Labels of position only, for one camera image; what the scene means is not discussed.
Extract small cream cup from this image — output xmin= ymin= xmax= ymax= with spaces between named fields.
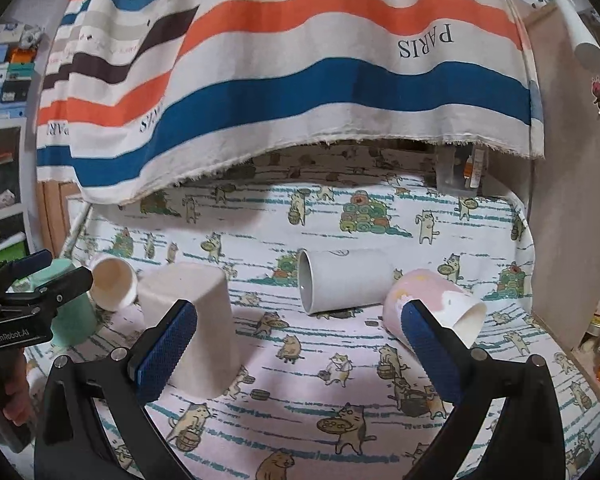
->
xmin=89 ymin=255 xmax=140 ymax=311

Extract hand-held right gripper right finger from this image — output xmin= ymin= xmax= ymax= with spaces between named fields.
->
xmin=400 ymin=299 xmax=567 ymax=480

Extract wooden cabinet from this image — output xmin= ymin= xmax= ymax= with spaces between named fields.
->
xmin=37 ymin=180 xmax=84 ymax=257

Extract person's left hand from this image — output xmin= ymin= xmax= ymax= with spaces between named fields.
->
xmin=1 ymin=349 xmax=32 ymax=429

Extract clear plastic container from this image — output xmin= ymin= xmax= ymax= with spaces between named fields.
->
xmin=434 ymin=142 xmax=491 ymax=197

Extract large pale pink cup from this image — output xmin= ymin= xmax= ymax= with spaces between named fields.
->
xmin=139 ymin=261 xmax=242 ymax=397

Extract white shelf unit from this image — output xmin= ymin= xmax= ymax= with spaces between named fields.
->
xmin=0 ymin=20 xmax=48 ymax=273

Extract stack of storage boxes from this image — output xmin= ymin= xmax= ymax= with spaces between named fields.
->
xmin=0 ymin=22 xmax=43 ymax=117

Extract white tube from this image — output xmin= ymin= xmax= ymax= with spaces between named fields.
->
xmin=555 ymin=0 xmax=600 ymax=68

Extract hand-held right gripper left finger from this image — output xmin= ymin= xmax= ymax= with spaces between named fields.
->
xmin=34 ymin=299 xmax=199 ymax=480

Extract cat printed tablecloth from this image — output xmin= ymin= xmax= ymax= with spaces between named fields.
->
xmin=25 ymin=142 xmax=600 ymax=480

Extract striped cloth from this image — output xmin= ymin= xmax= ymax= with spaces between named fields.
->
xmin=35 ymin=0 xmax=546 ymax=206

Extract glass jar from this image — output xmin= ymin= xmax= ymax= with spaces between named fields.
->
xmin=580 ymin=314 xmax=600 ymax=356

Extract wooden board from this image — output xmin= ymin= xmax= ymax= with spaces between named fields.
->
xmin=507 ymin=0 xmax=600 ymax=411

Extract pink and white cup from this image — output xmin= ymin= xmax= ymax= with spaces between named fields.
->
xmin=382 ymin=268 xmax=487 ymax=356

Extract mint green cup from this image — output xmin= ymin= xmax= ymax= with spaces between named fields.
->
xmin=10 ymin=258 xmax=103 ymax=348

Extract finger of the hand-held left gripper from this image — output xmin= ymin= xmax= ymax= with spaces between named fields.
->
xmin=0 ymin=249 xmax=54 ymax=291
xmin=0 ymin=266 xmax=94 ymax=313

